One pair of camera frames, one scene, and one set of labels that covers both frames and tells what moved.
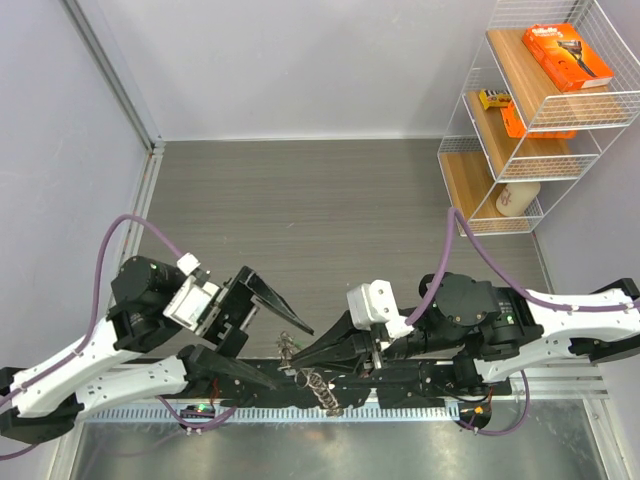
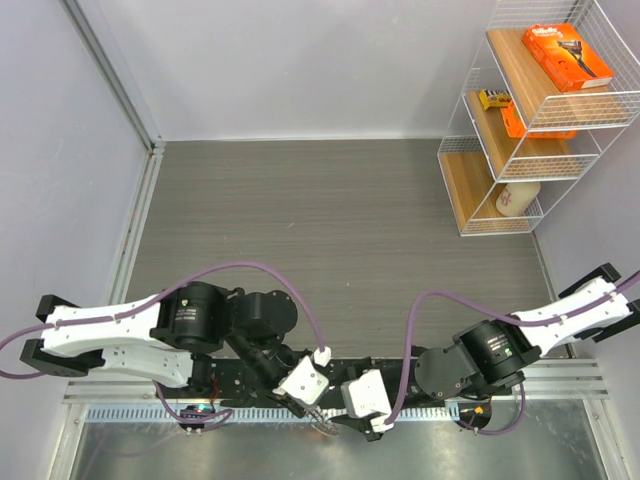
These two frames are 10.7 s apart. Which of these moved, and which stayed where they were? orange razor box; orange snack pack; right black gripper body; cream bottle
Moved: right black gripper body
Stayed: cream bottle; orange snack pack; orange razor box
